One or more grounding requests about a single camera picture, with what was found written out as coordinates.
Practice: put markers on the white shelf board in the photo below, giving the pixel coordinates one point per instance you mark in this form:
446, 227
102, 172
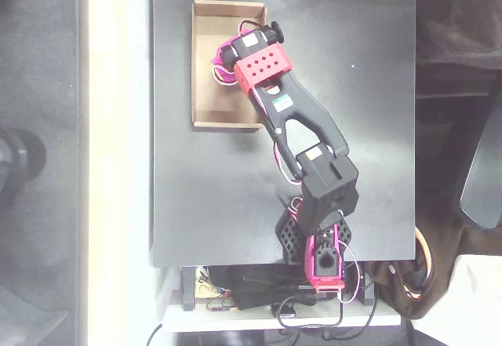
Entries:
235, 320

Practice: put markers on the brown jacket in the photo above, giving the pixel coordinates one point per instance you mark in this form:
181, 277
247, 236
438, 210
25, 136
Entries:
463, 16

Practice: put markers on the black plug connector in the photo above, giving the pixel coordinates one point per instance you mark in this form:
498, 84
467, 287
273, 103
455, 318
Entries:
284, 310

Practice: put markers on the brown bag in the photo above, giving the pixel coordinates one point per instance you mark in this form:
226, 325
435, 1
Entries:
396, 295

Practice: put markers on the white cloth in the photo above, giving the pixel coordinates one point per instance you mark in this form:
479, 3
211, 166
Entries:
478, 303

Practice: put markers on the small blue circuit board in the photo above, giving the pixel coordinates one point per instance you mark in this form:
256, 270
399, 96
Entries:
219, 309

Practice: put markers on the brown cardboard box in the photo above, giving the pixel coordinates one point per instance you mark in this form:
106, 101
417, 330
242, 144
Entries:
208, 99

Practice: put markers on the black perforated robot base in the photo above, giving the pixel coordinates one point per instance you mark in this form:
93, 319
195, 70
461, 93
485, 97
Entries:
288, 236

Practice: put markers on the light wooden piece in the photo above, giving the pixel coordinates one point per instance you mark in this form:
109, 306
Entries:
204, 291

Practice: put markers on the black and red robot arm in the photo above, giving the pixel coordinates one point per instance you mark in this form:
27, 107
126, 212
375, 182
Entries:
302, 106

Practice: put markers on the grey office chair part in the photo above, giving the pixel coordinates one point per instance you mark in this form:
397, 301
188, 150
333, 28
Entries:
482, 189

